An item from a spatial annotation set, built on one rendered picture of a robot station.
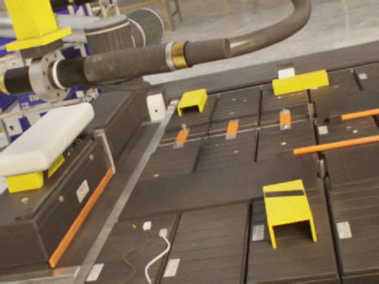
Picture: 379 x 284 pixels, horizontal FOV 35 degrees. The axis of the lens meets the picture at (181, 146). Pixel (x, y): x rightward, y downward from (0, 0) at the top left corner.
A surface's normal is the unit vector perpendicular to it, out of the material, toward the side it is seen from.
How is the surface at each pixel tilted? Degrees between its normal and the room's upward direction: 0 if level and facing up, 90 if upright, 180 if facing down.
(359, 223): 0
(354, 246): 0
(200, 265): 0
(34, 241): 90
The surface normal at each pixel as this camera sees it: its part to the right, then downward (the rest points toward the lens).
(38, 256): -0.15, 0.36
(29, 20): -0.38, 0.39
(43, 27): 0.89, -0.07
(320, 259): -0.23, -0.92
